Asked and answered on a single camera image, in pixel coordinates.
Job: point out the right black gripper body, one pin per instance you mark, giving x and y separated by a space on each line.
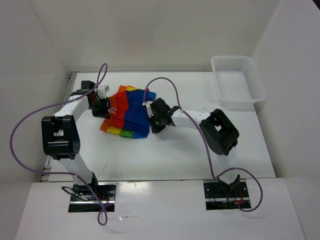
157 123

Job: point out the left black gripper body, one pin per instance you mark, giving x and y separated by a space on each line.
98 109

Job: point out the rainbow striped shorts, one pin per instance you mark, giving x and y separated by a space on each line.
127 116

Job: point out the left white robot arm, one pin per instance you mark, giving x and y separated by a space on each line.
60 137

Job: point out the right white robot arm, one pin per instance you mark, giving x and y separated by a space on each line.
218 133

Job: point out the white plastic basket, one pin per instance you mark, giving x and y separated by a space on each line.
237 80

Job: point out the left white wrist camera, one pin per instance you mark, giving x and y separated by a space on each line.
102 91

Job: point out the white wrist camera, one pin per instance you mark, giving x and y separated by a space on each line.
147 105
102 91

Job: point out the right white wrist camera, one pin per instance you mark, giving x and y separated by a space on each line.
147 105

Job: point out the aluminium table edge rail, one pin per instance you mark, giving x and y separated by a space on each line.
49 162

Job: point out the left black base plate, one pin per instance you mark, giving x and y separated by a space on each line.
82 200

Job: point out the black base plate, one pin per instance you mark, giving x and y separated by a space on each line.
82 200
217 199

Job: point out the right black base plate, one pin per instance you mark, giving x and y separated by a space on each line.
217 199

